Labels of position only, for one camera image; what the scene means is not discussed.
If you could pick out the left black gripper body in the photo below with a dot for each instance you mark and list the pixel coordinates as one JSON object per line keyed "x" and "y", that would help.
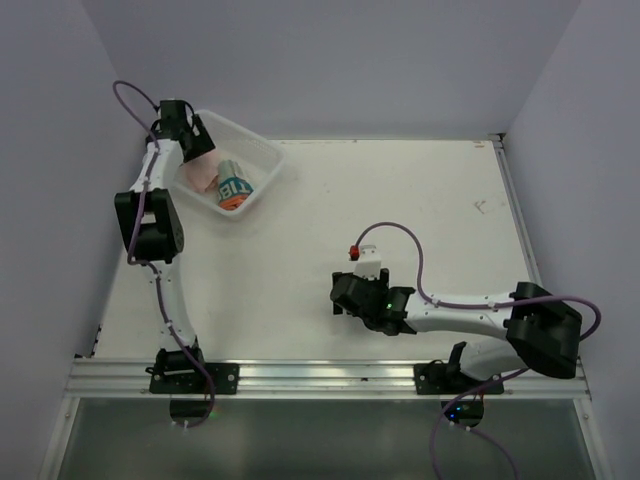
{"x": 196, "y": 143}

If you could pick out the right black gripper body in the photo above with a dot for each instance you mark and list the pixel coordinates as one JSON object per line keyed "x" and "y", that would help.
{"x": 369, "y": 283}

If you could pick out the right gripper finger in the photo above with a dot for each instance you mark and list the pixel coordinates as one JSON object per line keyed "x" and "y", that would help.
{"x": 384, "y": 277}
{"x": 340, "y": 287}

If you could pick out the pink towel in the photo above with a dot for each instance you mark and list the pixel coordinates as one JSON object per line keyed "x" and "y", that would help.
{"x": 201, "y": 171}

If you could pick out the colourful rabbit print towel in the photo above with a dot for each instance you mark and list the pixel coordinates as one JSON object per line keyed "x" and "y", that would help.
{"x": 231, "y": 186}

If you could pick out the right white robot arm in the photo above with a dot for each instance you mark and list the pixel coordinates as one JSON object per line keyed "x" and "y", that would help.
{"x": 482, "y": 316}

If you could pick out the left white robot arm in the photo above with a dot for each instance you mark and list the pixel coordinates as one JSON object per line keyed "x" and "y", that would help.
{"x": 154, "y": 237}

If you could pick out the translucent plastic basket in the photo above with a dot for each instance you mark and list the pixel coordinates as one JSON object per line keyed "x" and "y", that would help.
{"x": 245, "y": 165}

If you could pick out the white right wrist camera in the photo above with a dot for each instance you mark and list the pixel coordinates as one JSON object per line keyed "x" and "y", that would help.
{"x": 369, "y": 263}

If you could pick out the right wrist camera red plug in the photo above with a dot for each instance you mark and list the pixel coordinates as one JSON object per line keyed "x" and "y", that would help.
{"x": 354, "y": 253}

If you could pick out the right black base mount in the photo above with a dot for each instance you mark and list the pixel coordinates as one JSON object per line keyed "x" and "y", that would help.
{"x": 444, "y": 378}

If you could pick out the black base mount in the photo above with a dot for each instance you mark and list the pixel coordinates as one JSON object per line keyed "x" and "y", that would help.
{"x": 225, "y": 377}
{"x": 444, "y": 378}

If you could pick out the aluminium right side rail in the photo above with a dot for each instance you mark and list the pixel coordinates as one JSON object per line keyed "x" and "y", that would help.
{"x": 525, "y": 235}

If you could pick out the aluminium rail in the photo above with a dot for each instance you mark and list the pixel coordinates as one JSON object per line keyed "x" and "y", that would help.
{"x": 525, "y": 235}
{"x": 324, "y": 380}

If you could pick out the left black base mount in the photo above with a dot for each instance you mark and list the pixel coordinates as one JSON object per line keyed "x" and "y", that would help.
{"x": 225, "y": 377}

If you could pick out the aluminium front rail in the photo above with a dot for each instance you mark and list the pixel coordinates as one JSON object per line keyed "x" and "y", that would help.
{"x": 324, "y": 380}

